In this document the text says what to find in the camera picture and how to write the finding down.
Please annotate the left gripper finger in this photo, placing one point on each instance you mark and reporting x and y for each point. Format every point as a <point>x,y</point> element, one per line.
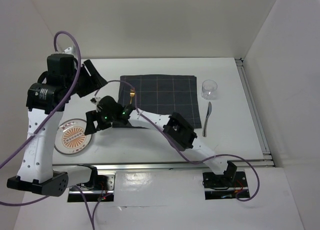
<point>95,79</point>
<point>86,84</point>

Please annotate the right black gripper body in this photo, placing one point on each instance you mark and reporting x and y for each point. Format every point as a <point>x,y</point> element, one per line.
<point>105,119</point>

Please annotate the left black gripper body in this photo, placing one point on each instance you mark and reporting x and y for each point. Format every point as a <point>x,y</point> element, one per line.
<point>69,81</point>

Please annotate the gold fork green handle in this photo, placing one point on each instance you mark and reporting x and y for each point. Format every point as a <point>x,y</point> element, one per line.
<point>131,102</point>

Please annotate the white orange patterned plate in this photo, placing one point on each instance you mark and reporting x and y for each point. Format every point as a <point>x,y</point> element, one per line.
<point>70,137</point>

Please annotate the dark checked cloth placemat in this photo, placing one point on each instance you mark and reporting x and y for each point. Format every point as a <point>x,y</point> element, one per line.
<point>163,95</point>

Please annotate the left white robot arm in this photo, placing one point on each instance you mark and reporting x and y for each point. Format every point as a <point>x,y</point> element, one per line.
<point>46,100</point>

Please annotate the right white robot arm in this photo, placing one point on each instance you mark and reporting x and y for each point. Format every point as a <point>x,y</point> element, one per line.
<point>177,131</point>

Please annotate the silver table knife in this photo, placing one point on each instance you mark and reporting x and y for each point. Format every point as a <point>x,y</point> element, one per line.
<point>208,113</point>

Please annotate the clear wine glass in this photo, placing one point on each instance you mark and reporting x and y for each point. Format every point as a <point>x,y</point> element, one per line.
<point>209,90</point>

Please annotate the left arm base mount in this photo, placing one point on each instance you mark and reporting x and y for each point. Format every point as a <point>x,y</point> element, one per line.
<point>102,190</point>

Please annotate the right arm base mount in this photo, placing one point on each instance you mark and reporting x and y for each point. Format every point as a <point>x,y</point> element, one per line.
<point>214,189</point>

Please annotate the aluminium frame rail right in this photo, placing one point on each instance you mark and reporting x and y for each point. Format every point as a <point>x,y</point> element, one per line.
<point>267,156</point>

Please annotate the aluminium frame rail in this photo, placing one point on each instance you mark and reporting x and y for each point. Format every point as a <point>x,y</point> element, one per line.
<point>267,156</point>
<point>172,166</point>

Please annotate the aluminium frame rail front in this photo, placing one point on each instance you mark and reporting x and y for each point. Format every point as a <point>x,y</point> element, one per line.
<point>172,166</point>

